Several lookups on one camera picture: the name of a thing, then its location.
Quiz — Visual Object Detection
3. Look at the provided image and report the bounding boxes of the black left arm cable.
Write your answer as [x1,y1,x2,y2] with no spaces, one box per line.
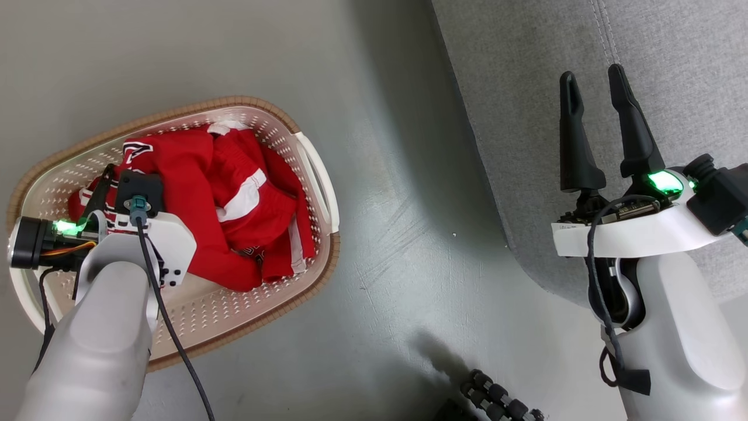
[133,215,216,421]

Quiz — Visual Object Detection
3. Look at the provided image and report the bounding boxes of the red jersey with black trim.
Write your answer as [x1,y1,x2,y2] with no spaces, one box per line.
[67,130,309,293]

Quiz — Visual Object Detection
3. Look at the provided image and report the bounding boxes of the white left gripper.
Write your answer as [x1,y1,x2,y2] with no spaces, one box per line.
[8,164,198,288]

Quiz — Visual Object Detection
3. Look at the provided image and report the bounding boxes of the red shorts with white stripe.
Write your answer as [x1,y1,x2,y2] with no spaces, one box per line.
[206,120,303,253]

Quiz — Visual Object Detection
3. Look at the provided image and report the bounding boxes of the grey fabric sofa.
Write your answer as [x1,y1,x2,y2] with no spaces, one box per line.
[431,0,748,310]

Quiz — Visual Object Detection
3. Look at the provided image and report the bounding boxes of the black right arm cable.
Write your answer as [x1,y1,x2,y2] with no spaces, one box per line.
[586,195,652,396]

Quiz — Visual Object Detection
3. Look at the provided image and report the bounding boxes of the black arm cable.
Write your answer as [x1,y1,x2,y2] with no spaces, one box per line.
[133,215,216,421]
[586,195,652,396]

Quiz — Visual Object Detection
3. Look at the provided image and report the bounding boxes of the white perforated laundry basket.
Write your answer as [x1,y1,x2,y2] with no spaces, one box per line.
[6,95,341,373]

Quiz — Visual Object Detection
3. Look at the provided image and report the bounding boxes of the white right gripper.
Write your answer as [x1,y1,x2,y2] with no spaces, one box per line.
[551,63,721,258]

